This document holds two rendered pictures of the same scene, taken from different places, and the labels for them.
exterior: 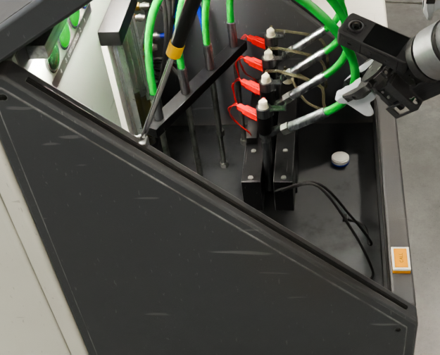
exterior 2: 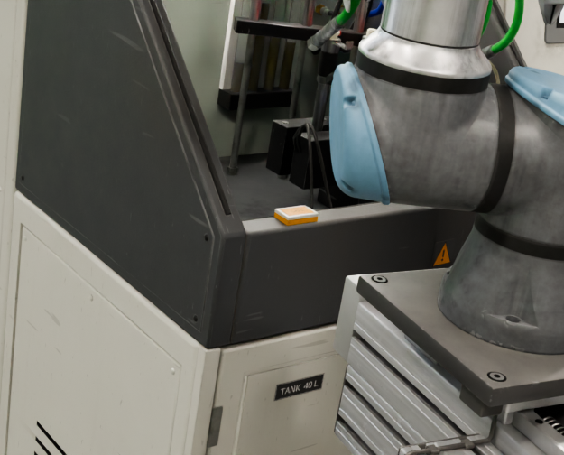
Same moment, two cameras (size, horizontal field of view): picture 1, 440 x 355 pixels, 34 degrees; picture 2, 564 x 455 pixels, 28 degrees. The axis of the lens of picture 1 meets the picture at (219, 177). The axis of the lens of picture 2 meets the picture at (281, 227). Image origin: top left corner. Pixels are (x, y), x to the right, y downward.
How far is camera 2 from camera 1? 124 cm
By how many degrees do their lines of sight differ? 38
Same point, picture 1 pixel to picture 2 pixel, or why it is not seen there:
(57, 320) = (11, 98)
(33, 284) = (11, 36)
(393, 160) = not seen: hidden behind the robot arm
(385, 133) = not seen: hidden behind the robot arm
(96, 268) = (46, 27)
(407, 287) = (265, 226)
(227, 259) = (116, 48)
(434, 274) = not seen: outside the picture
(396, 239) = (325, 214)
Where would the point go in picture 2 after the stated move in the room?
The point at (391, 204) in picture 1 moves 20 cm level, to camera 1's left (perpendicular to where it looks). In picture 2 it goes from (372, 207) to (264, 161)
